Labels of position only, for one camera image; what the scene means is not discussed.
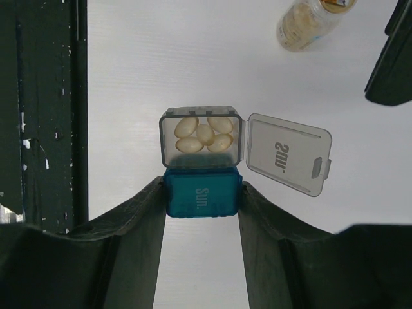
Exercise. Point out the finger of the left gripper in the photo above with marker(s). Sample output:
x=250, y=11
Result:
x=390, y=81

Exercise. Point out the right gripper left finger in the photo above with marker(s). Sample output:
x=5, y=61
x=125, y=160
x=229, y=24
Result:
x=109, y=262

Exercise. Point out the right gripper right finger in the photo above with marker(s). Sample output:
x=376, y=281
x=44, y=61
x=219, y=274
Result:
x=291, y=264

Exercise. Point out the clear pill bottle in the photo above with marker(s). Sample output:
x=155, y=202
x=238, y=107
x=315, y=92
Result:
x=303, y=23

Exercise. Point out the blue pill box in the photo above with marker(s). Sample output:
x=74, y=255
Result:
x=202, y=193

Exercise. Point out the grey pill box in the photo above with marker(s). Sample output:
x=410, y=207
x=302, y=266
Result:
x=294, y=154

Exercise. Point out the orange bottle cap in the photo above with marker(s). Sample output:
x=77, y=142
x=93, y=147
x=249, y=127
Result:
x=338, y=6

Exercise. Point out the pale pill in box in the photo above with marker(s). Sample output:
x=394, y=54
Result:
x=222, y=125
x=189, y=145
x=205, y=134
x=221, y=143
x=186, y=127

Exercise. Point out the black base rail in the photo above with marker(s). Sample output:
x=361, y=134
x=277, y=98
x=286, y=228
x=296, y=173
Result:
x=44, y=113

